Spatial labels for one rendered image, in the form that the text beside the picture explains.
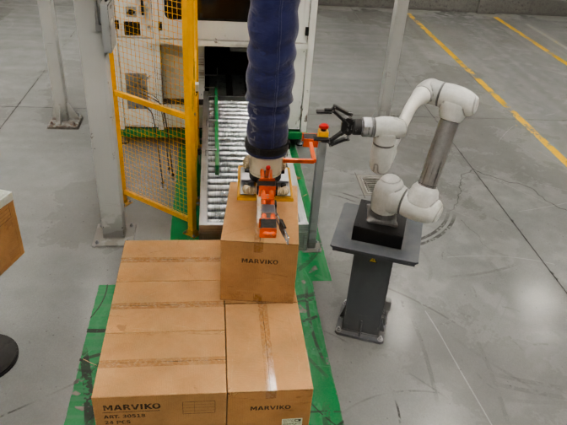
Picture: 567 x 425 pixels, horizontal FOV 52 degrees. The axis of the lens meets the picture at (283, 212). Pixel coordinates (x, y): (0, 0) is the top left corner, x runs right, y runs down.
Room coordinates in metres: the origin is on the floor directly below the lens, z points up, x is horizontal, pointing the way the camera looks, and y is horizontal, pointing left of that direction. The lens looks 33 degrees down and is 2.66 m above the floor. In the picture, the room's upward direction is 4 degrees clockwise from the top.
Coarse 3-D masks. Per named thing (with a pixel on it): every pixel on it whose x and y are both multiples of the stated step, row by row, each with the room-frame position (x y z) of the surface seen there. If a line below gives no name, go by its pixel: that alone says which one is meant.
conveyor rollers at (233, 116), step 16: (224, 112) 4.94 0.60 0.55; (240, 112) 4.96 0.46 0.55; (224, 128) 4.58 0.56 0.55; (240, 128) 4.61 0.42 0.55; (208, 144) 4.28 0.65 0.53; (224, 144) 4.30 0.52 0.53; (240, 144) 4.32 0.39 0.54; (208, 160) 4.02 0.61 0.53; (224, 160) 4.03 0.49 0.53; (240, 160) 4.05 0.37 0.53; (208, 176) 3.75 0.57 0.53; (224, 176) 3.77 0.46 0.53; (208, 192) 3.50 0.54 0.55; (224, 192) 3.51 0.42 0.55; (208, 208) 3.31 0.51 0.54; (224, 208) 3.32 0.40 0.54
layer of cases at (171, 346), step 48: (144, 240) 2.87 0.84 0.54; (192, 240) 2.91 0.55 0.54; (144, 288) 2.43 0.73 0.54; (192, 288) 2.46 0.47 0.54; (144, 336) 2.07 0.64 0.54; (192, 336) 2.09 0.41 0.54; (240, 336) 2.12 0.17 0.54; (288, 336) 2.14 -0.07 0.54; (96, 384) 1.76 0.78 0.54; (144, 384) 1.78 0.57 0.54; (192, 384) 1.80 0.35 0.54; (240, 384) 1.82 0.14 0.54; (288, 384) 1.84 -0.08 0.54
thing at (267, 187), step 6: (258, 180) 2.46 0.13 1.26; (264, 180) 2.48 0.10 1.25; (270, 180) 2.48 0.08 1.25; (276, 180) 2.47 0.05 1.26; (258, 186) 2.41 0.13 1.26; (264, 186) 2.40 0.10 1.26; (270, 186) 2.41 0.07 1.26; (276, 186) 2.42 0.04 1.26; (258, 192) 2.41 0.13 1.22; (276, 192) 2.42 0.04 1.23
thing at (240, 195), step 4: (240, 168) 2.81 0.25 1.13; (240, 172) 2.77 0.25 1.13; (248, 172) 2.75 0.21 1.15; (240, 176) 2.72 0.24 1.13; (240, 180) 2.67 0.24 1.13; (240, 184) 2.64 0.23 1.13; (244, 184) 2.64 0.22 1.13; (248, 184) 2.61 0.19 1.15; (252, 184) 2.65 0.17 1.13; (240, 188) 2.60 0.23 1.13; (240, 192) 2.55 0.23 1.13; (240, 196) 2.52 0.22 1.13; (244, 196) 2.52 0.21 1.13; (248, 196) 2.53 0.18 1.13; (252, 196) 2.53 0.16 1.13; (240, 200) 2.52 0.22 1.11; (244, 200) 2.52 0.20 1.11; (248, 200) 2.52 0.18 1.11; (252, 200) 2.52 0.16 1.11
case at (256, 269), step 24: (240, 216) 2.62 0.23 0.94; (288, 216) 2.65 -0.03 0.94; (240, 240) 2.39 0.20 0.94; (264, 240) 2.41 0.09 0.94; (240, 264) 2.39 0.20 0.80; (264, 264) 2.39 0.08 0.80; (288, 264) 2.40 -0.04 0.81; (240, 288) 2.39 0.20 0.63; (264, 288) 2.39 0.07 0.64; (288, 288) 2.40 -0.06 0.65
